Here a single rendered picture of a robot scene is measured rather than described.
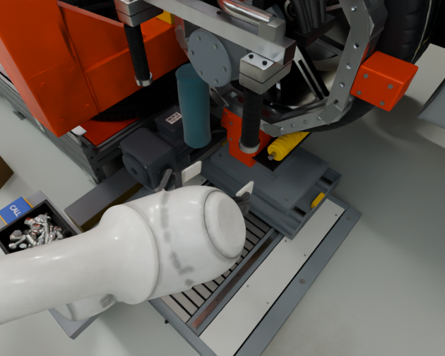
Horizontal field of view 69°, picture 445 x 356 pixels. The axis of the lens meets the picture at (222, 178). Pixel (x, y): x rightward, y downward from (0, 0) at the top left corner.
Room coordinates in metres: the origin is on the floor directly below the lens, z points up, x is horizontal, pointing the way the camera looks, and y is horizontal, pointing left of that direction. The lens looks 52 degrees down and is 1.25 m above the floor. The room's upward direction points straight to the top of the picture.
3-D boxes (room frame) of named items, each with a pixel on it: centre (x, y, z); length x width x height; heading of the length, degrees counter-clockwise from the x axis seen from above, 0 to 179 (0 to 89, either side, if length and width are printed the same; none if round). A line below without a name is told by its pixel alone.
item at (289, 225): (0.88, -0.20, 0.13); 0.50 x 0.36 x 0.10; 48
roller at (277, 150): (0.76, -0.24, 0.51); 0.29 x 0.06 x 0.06; 138
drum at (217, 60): (0.71, -0.04, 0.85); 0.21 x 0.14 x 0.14; 138
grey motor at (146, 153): (0.91, 0.19, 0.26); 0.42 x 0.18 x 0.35; 138
